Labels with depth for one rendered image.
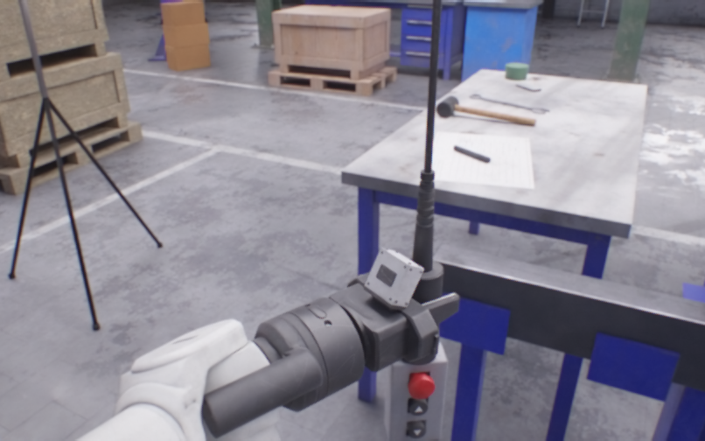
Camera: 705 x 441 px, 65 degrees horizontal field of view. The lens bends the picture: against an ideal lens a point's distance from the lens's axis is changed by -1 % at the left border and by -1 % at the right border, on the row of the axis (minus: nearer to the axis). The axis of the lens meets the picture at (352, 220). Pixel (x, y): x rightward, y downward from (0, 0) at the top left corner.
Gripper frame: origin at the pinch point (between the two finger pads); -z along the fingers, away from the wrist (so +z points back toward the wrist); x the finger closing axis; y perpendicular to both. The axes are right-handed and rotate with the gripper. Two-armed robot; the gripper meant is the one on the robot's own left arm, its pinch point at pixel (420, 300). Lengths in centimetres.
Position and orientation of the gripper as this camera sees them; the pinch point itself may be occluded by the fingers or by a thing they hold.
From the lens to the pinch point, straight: 62.0
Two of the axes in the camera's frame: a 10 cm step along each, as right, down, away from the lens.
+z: -8.0, 2.7, -5.3
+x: 6.0, 3.6, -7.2
